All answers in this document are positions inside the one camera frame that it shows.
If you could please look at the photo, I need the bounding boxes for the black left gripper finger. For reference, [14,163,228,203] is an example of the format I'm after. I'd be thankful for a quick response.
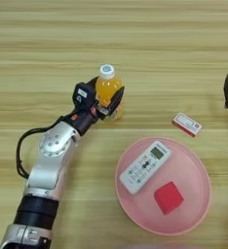
[106,86,126,118]
[86,76,100,90]

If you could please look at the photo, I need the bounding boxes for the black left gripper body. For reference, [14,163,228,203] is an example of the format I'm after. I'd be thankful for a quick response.
[61,103,110,136]

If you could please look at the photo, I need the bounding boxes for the orange juice bottle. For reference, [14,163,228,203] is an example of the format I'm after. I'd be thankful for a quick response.
[95,63,124,123]

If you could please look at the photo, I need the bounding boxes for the red cube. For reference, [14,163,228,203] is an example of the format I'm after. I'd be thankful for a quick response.
[153,181,185,216]

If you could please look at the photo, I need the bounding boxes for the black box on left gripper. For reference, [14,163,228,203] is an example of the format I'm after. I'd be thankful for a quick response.
[72,82,97,111]

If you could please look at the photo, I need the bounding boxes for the small red white box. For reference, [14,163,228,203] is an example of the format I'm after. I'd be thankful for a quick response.
[171,112,203,138]

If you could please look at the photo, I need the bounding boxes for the white remote control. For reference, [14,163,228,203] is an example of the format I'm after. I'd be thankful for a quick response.
[119,140,172,196]

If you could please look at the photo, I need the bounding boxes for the pink round plate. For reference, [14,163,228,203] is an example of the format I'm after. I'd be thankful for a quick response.
[114,136,212,236]

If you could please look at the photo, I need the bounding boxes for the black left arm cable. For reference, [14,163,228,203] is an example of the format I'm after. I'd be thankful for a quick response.
[16,116,65,180]

